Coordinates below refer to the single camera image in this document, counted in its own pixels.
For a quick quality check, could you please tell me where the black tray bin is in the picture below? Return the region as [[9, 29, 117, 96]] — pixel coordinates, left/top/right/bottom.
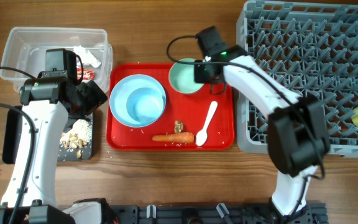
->
[[2, 110, 94, 164]]

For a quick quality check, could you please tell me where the light blue bowl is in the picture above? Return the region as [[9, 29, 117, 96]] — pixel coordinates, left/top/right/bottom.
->
[[126, 88, 165, 126]]

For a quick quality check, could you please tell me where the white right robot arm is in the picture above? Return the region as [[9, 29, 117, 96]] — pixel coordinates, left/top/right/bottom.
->
[[195, 26, 330, 223]]

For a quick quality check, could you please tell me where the light blue plate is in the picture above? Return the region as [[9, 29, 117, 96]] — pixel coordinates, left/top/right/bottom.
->
[[109, 74, 167, 128]]

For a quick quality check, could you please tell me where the red foil wrapper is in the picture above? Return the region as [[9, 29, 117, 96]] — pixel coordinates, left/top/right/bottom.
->
[[76, 67, 95, 80]]

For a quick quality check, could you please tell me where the white plastic spoon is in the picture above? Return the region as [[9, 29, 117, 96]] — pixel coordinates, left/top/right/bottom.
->
[[196, 101, 218, 146]]

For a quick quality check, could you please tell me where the rice and food waste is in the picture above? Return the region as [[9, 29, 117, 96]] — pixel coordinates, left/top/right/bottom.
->
[[60, 119, 93, 161]]

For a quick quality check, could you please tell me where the red plastic tray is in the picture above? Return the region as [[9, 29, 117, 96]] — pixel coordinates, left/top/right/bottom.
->
[[106, 63, 235, 151]]

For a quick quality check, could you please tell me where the mint green bowl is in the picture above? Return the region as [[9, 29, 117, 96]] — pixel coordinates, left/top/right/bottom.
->
[[168, 62, 203, 95]]

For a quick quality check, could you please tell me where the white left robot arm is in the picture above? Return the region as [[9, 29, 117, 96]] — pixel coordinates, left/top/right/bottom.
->
[[0, 49, 114, 223]]

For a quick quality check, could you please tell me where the crumpled white tissue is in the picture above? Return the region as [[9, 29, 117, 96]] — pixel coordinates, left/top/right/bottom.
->
[[73, 46, 101, 68]]

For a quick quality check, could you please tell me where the clear plastic bin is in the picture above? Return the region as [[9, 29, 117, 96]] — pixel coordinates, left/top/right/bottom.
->
[[1, 27, 113, 92]]

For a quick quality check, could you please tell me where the orange carrot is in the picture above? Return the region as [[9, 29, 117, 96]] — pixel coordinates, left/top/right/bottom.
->
[[152, 132, 195, 144]]

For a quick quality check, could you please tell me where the brown food scrap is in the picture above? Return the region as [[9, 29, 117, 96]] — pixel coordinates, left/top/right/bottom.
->
[[174, 121, 184, 133]]

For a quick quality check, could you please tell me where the grey dishwasher rack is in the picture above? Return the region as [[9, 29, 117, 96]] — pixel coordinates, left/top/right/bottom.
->
[[236, 1, 358, 158]]

